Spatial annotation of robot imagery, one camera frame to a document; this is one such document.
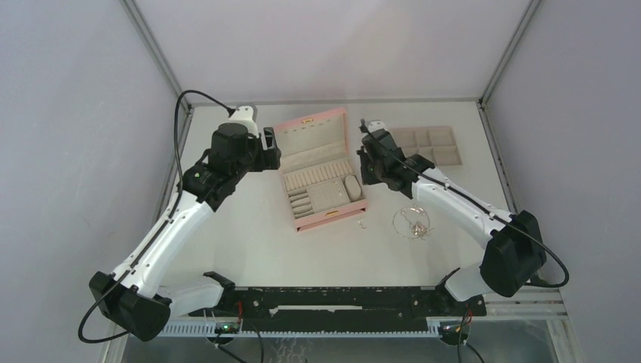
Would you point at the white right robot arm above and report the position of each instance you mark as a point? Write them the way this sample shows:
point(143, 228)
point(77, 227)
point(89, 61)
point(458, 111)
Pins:
point(513, 250)

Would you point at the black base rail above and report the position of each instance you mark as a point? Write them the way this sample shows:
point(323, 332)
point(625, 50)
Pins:
point(418, 301)

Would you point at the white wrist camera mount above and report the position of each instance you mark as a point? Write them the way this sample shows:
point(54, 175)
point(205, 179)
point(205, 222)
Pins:
point(373, 125)
point(245, 115)

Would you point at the white slotted cable duct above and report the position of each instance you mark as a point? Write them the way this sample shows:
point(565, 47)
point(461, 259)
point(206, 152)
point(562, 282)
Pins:
point(286, 329)

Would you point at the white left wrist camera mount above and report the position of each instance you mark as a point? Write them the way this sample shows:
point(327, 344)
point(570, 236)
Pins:
point(245, 115)

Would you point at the beige divided tray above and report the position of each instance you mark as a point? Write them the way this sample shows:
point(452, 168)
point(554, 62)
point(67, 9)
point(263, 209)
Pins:
point(435, 143)

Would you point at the beige oval watch pillow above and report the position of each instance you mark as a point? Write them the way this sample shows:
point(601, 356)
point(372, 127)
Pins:
point(352, 188)

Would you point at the small silver earring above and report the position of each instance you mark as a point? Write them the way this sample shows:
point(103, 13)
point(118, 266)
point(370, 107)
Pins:
point(361, 223)

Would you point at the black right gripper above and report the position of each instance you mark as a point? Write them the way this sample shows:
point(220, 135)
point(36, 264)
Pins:
point(366, 178)

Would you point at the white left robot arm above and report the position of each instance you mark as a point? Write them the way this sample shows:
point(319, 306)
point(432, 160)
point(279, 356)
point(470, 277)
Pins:
point(133, 296)

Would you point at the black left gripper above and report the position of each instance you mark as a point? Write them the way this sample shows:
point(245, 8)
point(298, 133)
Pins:
point(268, 159)

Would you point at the pink jewelry box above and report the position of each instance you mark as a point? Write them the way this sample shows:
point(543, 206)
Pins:
point(314, 163)

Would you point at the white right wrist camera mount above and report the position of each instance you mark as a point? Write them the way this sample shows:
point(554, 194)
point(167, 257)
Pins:
point(373, 125)

